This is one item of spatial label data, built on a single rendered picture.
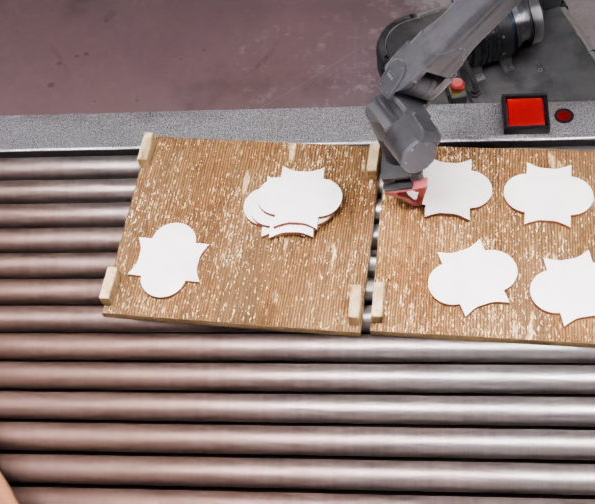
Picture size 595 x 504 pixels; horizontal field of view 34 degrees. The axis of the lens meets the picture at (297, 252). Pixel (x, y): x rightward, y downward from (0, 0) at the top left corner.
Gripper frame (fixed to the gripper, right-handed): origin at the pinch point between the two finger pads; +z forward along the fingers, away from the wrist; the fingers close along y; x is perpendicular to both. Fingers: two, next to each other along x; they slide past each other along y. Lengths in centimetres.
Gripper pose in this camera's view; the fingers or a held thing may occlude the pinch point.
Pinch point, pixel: (417, 184)
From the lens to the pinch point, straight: 160.4
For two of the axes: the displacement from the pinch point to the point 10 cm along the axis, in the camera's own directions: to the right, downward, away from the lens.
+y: 1.1, -8.4, 5.2
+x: -9.3, 1.0, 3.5
